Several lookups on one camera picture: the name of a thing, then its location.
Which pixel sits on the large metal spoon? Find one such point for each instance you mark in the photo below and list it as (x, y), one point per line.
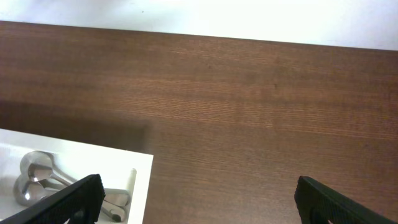
(39, 166)
(27, 193)

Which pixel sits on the white plastic cutlery tray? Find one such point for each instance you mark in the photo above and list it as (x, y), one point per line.
(75, 160)

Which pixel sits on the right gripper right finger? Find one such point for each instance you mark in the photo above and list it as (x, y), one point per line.
(319, 204)

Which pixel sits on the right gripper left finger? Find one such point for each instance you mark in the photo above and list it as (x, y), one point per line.
(78, 203)

